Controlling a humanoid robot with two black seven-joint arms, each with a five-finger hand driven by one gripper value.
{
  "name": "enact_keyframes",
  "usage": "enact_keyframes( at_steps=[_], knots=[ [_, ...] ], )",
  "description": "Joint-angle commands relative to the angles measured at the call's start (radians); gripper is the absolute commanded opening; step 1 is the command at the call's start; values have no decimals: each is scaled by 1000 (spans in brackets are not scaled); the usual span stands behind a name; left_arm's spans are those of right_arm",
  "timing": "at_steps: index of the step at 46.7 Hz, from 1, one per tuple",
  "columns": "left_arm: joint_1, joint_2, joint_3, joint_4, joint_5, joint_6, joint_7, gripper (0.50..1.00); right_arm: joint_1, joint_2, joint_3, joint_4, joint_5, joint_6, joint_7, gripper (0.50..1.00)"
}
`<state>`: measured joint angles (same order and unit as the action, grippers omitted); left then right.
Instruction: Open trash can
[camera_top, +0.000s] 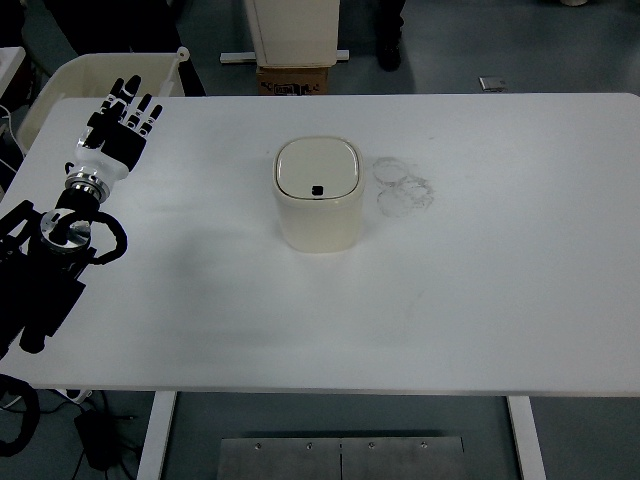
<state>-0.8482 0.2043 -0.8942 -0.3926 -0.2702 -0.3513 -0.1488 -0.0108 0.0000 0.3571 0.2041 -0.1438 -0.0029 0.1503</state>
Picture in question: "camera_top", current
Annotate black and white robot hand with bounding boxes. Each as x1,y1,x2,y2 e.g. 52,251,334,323
67,75,163,184

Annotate cream plastic trash can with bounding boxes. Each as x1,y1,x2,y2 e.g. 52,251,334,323
273,136,365,254

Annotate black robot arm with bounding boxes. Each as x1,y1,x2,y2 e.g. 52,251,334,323
1,183,128,356

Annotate cream plastic bin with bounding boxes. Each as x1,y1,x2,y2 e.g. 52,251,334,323
16,47,190,151

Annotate white metal base bar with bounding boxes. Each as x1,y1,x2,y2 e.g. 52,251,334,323
219,49,350,68

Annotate brown cardboard box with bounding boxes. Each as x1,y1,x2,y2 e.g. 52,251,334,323
256,67,329,96

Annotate white cabinet on box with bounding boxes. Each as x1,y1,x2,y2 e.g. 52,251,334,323
244,0,340,58

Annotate black shoe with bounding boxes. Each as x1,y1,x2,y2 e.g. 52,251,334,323
376,30,401,72

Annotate black power adapter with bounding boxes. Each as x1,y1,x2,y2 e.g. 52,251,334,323
74,410,120,472

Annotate white table leg left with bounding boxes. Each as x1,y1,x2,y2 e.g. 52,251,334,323
136,391,177,480

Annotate white table leg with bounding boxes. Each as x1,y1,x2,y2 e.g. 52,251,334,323
136,391,177,480
507,396,547,480

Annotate grey metal floor plate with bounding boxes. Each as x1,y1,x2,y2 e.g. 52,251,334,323
217,437,469,479

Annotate small grey floor plate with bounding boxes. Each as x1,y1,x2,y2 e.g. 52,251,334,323
478,76,508,92

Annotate white table leg right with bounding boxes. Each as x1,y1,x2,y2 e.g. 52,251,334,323
507,396,547,480

